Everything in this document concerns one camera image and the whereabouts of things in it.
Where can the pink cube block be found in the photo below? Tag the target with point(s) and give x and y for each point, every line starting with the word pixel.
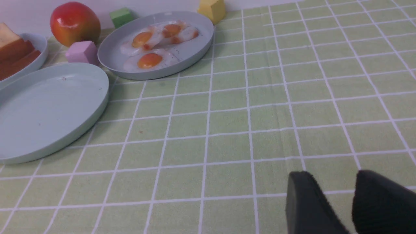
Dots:
pixel 83 52

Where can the green cube block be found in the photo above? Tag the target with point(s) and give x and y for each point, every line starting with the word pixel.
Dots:
pixel 121 17

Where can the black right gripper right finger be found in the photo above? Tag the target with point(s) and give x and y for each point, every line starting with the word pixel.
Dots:
pixel 382 206

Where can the fried egg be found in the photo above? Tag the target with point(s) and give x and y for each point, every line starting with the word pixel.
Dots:
pixel 145 40
pixel 153 60
pixel 177 32

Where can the toast slice bottom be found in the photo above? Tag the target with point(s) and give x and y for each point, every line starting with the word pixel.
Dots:
pixel 7 36

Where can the fried egg front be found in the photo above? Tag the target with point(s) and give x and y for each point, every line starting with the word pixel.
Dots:
pixel 153 60

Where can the toast slice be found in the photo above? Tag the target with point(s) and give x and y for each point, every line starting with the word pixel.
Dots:
pixel 27 48
pixel 7 36

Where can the red yellow apple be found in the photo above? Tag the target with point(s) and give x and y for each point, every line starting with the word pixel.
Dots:
pixel 74 22

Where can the toast slice remaining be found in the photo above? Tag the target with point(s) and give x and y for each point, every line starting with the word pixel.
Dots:
pixel 8 68

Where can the grey egg plate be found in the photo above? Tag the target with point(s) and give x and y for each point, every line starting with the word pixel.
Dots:
pixel 188 53

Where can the fried egg back right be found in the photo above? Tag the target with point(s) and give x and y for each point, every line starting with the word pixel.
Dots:
pixel 177 32

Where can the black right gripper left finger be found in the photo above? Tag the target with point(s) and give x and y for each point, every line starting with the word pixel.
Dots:
pixel 307 208

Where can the light green centre plate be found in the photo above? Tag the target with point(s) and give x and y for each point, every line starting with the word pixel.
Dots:
pixel 46 110

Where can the yellow cube block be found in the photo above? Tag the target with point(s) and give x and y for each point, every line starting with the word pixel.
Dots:
pixel 215 10

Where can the fried egg back left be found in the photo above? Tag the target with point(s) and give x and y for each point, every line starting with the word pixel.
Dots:
pixel 145 40

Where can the toast slice top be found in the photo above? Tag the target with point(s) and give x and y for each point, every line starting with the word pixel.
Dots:
pixel 27 48

